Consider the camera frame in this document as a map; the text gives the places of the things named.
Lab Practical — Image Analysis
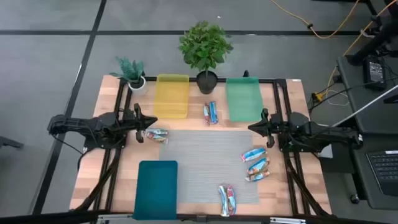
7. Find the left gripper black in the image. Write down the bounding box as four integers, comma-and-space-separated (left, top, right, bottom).
124, 103, 159, 144

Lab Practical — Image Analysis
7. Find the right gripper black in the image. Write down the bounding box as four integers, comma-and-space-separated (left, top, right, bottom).
248, 108, 282, 149

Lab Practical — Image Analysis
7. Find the blue orange granola bar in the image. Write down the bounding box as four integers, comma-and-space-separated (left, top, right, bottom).
246, 157, 271, 175
244, 170, 272, 182
241, 147, 267, 163

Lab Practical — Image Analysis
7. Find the green translucent plastic bin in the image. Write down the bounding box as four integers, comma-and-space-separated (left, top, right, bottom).
225, 77, 264, 123

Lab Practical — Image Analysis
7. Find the yellow translucent plastic bin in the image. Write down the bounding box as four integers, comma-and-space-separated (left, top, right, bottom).
154, 73, 190, 119

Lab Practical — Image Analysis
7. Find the small plant in white pot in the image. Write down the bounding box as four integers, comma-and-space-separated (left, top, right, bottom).
109, 55, 147, 91

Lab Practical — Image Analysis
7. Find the grey woven table mat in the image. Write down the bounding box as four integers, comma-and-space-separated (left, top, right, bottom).
159, 129, 260, 205

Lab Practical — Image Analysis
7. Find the dark blue plastic bin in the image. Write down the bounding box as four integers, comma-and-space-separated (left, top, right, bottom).
132, 160, 178, 221

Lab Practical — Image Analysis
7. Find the leafy tree in black pot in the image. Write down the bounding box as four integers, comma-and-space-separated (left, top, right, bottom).
178, 20, 234, 95

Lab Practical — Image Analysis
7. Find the dark grey desk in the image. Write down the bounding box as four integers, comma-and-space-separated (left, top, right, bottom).
336, 55, 398, 210

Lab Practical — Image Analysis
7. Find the silver metal rod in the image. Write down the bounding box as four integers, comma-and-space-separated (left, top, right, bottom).
331, 84, 398, 128

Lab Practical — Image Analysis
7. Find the black power adapter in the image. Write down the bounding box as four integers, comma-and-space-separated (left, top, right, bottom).
363, 57, 388, 91

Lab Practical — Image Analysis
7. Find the black keyboard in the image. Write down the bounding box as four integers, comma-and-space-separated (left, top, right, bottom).
366, 150, 398, 197

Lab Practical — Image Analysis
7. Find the dark chair leg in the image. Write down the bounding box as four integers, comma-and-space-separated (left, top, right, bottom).
0, 135, 25, 151

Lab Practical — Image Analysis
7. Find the black front crossbar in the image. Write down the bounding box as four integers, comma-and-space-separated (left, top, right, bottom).
0, 210, 398, 224

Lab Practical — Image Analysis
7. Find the black aluminium rig frame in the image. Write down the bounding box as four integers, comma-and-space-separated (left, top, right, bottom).
70, 73, 333, 218

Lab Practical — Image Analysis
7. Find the thin white cable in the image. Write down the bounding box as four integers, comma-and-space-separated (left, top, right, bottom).
325, 89, 351, 107

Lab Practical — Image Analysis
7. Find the silver metal bracket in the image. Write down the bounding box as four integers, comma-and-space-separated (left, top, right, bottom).
97, 213, 135, 224
269, 217, 307, 224

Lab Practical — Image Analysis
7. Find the thin black cable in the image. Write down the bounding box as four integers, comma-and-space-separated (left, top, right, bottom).
307, 76, 398, 111

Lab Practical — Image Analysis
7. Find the orange extension cable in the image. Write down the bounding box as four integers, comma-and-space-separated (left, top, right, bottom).
325, 0, 398, 94
269, 0, 361, 40

